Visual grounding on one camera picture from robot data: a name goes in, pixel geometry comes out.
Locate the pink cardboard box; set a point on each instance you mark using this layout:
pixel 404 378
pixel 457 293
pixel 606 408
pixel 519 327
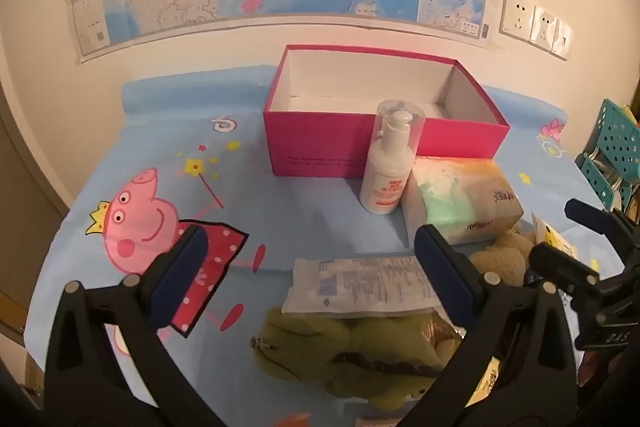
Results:
pixel 320 142

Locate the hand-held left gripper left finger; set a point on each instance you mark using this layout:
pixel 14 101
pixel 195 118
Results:
pixel 180 272

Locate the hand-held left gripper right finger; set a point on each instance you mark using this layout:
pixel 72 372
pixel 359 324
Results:
pixel 440 272

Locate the white lotion pump bottle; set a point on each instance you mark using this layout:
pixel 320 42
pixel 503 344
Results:
pixel 385 177

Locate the pastel tissue box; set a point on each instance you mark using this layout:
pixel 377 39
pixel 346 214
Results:
pixel 460 192

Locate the beige teddy bear plush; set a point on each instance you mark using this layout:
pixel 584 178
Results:
pixel 505 257

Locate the yellow printed packet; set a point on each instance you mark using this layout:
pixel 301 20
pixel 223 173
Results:
pixel 550 234

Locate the green crocodile plush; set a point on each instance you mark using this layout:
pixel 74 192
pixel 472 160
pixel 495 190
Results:
pixel 325 347

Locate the blue cartoon printed blanket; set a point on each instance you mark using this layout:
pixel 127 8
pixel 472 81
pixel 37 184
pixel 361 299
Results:
pixel 150 132

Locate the brown door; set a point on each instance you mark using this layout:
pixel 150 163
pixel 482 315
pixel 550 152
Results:
pixel 20 207

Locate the teal perforated basket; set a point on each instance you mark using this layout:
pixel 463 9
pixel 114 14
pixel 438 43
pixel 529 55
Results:
pixel 610 132

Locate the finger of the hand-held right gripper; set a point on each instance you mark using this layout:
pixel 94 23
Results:
pixel 582 211
pixel 560 264

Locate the clear plastic packet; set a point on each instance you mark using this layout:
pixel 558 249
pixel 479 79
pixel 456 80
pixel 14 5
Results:
pixel 350 287

